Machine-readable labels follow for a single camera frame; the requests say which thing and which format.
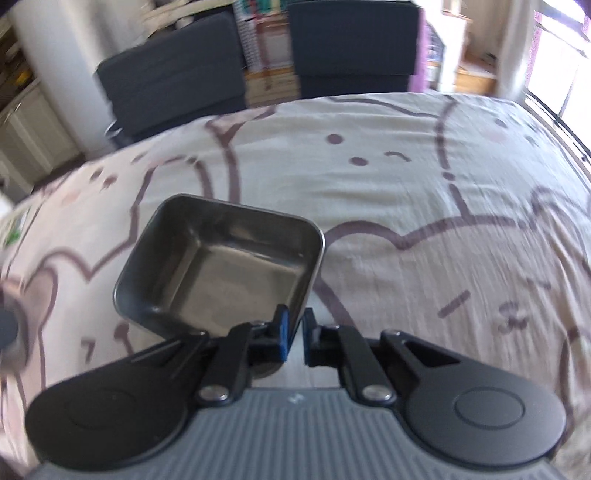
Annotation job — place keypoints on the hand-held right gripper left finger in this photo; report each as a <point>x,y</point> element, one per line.
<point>282,333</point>

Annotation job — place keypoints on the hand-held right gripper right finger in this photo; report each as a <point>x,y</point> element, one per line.
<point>308,339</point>

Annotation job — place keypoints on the square steel container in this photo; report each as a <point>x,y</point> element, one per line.
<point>221,258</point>

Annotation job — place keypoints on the printed beige tablecloth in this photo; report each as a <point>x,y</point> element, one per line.
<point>392,207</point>

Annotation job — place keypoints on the dark blue chair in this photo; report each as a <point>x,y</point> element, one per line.
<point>353,44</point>
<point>171,76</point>

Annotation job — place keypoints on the bookshelf with books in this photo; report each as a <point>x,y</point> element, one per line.
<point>268,50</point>

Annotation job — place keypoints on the wooden side table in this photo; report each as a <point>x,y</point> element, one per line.
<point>475,76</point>

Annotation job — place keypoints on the purple cloth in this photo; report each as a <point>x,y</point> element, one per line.
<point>427,50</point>

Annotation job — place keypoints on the white cabinet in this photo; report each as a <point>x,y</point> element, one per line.
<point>32,134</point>

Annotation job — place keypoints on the white curtain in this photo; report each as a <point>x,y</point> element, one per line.
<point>517,46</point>

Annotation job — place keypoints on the black metal rail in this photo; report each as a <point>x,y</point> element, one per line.
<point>561,127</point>

